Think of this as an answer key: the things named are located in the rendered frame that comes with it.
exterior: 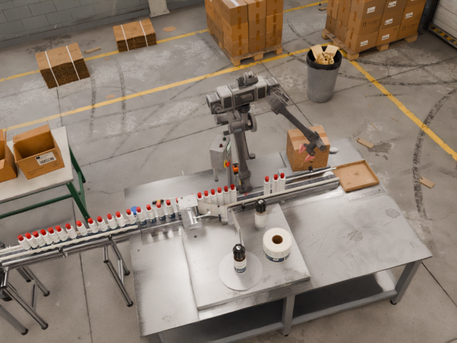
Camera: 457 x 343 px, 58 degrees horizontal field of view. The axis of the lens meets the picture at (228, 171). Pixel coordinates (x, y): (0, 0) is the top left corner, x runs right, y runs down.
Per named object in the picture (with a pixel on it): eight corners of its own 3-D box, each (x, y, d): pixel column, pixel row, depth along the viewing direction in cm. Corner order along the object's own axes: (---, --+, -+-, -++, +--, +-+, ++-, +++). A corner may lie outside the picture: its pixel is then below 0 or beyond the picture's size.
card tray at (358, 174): (345, 192, 335) (345, 188, 332) (331, 169, 352) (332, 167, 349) (379, 184, 339) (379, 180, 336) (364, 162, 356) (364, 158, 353)
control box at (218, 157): (211, 167, 300) (209, 149, 286) (219, 152, 311) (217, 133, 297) (224, 171, 297) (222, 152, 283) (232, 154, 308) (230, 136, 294)
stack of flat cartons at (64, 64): (47, 89, 606) (39, 71, 583) (43, 71, 641) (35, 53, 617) (90, 77, 622) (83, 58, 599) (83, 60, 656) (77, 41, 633)
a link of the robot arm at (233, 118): (240, 107, 276) (226, 111, 274) (245, 126, 278) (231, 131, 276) (224, 111, 320) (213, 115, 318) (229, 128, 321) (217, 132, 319)
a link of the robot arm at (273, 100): (271, 88, 286) (261, 99, 289) (284, 102, 284) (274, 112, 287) (283, 92, 328) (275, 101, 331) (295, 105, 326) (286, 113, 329)
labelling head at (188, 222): (184, 231, 312) (179, 210, 294) (181, 217, 321) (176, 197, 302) (202, 226, 314) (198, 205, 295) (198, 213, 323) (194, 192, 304)
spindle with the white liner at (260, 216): (256, 231, 308) (256, 207, 286) (253, 222, 314) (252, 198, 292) (268, 229, 309) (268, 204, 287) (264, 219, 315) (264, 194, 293)
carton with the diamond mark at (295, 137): (292, 171, 351) (294, 149, 331) (285, 152, 367) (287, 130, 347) (326, 167, 352) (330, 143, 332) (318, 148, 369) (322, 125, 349)
